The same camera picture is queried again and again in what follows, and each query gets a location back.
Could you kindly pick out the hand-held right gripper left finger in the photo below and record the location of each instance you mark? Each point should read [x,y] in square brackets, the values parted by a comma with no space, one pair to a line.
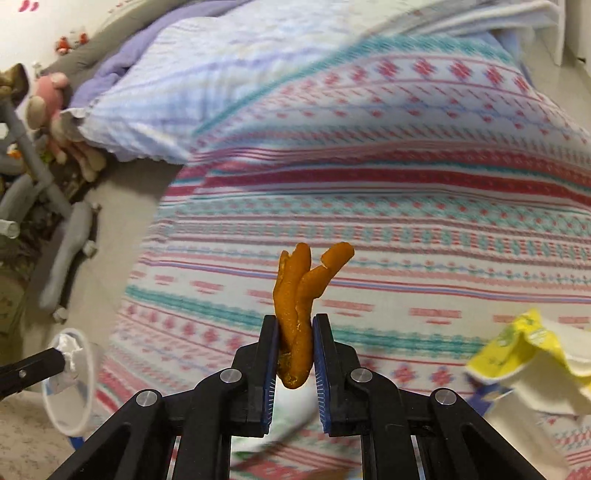
[270,378]

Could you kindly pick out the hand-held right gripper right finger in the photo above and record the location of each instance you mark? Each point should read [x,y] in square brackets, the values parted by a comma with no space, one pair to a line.
[321,378]

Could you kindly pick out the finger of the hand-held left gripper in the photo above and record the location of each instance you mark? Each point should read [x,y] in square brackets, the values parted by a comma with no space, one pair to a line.
[27,371]

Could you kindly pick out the white tissue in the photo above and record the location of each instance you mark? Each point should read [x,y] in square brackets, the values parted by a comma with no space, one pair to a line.
[74,353]

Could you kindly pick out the orange fruit peel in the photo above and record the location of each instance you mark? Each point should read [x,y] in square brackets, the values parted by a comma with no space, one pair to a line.
[295,300]

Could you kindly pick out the yellow and white wrapper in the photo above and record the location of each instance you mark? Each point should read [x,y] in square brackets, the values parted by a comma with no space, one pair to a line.
[508,353]

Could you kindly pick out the patterned striped blanket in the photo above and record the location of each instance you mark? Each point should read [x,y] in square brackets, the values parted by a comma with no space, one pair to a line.
[415,207]

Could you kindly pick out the beige plush toy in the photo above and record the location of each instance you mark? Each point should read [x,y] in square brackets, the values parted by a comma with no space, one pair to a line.
[69,138]

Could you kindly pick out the pink plush toy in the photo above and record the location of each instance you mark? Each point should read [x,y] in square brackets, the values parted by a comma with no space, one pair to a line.
[51,92]

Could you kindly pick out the light blue striped pillow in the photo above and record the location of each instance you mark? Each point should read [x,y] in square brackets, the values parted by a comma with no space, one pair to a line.
[207,83]

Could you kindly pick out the purple blanket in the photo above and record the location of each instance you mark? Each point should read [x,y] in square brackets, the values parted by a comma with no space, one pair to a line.
[120,64]

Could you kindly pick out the grey bed bumper cushion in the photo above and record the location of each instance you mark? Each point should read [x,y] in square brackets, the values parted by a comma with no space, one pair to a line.
[92,48]

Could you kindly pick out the small red figurines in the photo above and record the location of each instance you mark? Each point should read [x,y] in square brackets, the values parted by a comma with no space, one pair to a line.
[71,42]

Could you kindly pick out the white folded quilt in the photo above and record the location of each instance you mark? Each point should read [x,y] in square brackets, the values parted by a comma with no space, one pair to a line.
[508,18]

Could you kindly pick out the grey padded tube frame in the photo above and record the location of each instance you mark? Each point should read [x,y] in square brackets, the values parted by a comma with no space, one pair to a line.
[69,240]

